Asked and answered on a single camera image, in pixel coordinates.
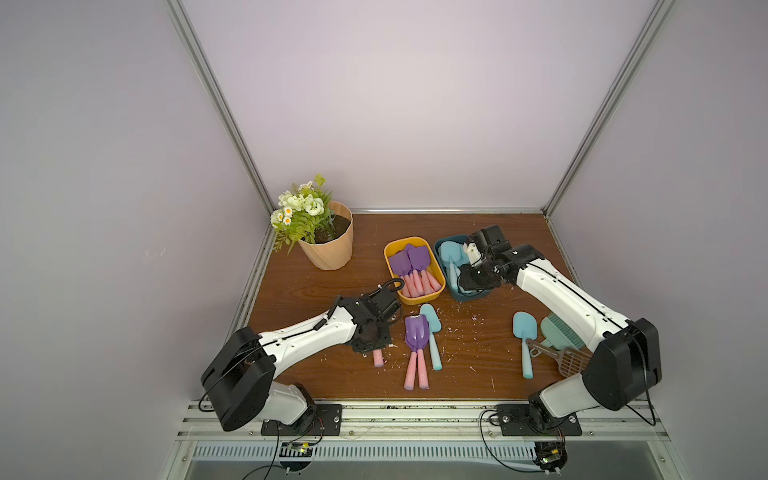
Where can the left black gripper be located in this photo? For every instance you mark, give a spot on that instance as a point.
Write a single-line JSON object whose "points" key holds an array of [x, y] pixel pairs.
{"points": [[361, 347]]}

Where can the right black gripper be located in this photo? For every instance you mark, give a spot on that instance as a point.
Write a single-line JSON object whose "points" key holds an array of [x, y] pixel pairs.
{"points": [[478, 278]]}

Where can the teal shovel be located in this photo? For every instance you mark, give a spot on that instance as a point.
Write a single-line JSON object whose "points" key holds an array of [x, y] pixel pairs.
{"points": [[429, 312], [525, 328], [453, 257]]}

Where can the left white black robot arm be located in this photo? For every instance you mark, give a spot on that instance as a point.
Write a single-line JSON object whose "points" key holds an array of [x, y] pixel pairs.
{"points": [[241, 381]]}

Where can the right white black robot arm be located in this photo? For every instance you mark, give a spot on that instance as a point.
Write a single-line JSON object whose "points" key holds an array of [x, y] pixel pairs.
{"points": [[626, 356]]}

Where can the dark teal storage box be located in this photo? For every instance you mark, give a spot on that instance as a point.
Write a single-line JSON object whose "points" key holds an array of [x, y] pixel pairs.
{"points": [[458, 295]]}

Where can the terracotta flower pot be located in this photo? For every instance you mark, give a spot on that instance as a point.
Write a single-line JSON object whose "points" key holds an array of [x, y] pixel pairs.
{"points": [[336, 253]]}

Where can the white flowers green plant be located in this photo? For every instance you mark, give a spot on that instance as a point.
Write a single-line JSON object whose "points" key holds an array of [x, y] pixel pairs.
{"points": [[303, 214]]}

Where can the brown slotted scoop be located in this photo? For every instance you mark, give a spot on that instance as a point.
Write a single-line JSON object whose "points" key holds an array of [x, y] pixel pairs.
{"points": [[569, 360]]}

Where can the aluminium front rail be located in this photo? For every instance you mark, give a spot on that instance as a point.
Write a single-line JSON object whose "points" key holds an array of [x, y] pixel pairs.
{"points": [[427, 420]]}

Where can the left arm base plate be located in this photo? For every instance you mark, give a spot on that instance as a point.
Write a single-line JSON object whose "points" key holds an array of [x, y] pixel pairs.
{"points": [[318, 420]]}

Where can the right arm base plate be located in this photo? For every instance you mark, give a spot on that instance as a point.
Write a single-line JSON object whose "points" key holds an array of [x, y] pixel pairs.
{"points": [[533, 420]]}

